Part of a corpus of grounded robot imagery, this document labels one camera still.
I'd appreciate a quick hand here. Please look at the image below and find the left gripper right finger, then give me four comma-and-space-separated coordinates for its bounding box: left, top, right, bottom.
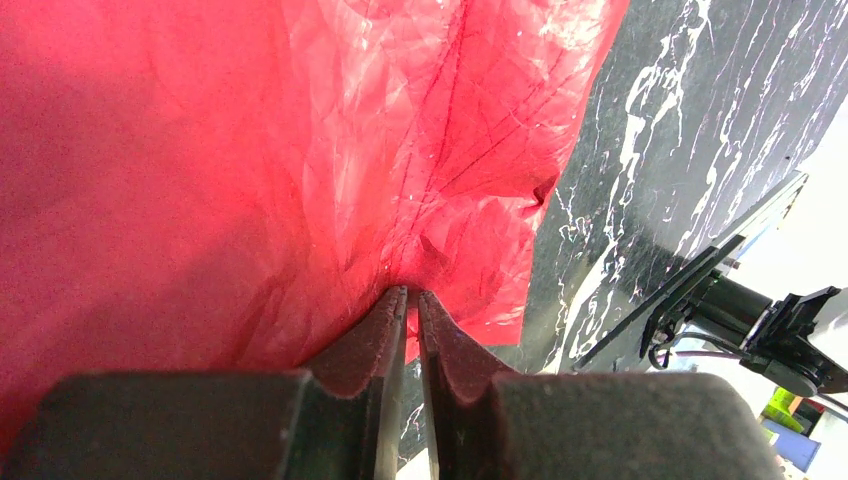
418, 291, 781, 479

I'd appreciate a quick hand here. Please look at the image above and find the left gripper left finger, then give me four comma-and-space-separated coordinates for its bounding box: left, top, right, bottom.
1, 287, 408, 479

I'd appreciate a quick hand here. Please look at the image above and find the red wrapping paper sheet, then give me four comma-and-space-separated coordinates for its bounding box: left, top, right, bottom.
1, 1, 628, 451

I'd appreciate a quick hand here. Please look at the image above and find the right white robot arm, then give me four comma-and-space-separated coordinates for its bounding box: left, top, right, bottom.
639, 270, 847, 398

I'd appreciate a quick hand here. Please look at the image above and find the aluminium rail frame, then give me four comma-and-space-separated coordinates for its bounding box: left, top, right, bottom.
711, 170, 809, 255

